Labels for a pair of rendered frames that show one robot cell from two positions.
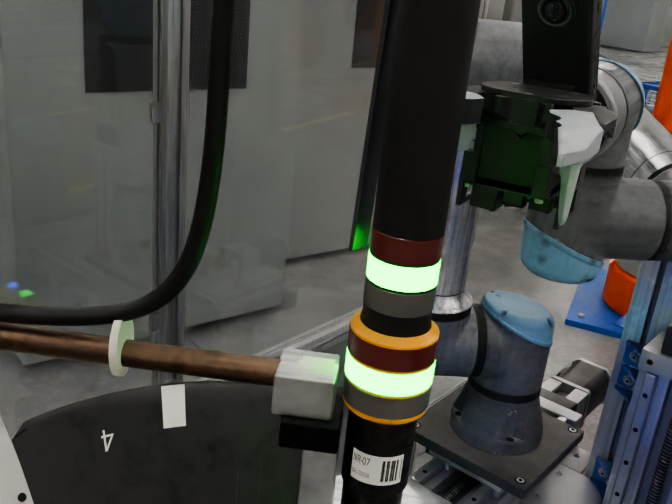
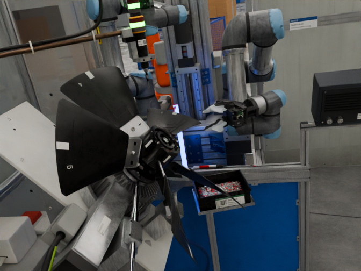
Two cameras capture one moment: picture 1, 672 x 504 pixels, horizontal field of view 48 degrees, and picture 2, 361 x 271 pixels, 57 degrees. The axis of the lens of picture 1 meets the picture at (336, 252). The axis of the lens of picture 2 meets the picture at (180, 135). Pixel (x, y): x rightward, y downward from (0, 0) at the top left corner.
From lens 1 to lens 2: 0.74 m
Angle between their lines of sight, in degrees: 24
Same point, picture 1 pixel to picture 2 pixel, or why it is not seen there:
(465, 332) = (130, 82)
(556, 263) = (149, 30)
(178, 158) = (23, 61)
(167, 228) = (29, 85)
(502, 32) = not seen: outside the picture
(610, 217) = (156, 16)
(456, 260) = (120, 61)
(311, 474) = (132, 48)
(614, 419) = (175, 96)
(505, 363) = (143, 87)
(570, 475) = not seen: hidden behind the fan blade
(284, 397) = (124, 34)
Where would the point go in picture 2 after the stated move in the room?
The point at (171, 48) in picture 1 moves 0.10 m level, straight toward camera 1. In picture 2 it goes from (10, 25) to (17, 25)
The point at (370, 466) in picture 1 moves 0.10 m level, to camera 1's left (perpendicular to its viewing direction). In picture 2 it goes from (141, 42) to (109, 49)
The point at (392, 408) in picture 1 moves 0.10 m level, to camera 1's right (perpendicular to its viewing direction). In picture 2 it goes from (141, 28) to (171, 22)
